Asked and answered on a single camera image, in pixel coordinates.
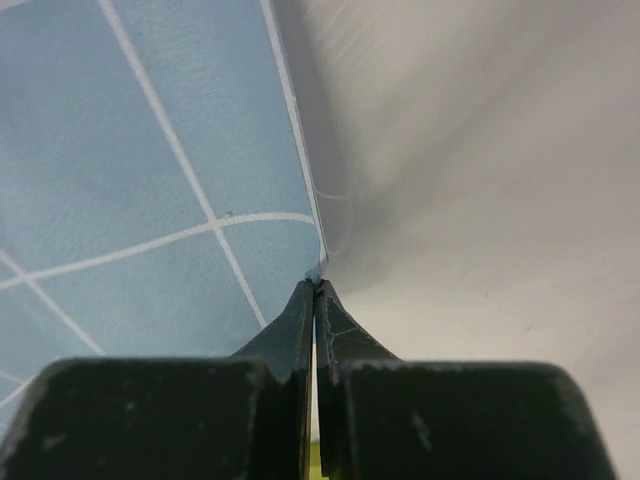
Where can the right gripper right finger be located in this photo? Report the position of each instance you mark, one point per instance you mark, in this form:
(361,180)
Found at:
(381,417)

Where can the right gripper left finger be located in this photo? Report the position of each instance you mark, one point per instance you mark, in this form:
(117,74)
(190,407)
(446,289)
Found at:
(244,416)

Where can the blue checkered cloth napkin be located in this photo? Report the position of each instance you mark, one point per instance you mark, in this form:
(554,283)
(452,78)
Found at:
(169,172)

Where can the green polka dot plate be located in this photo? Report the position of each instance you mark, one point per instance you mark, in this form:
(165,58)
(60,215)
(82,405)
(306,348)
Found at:
(315,471)

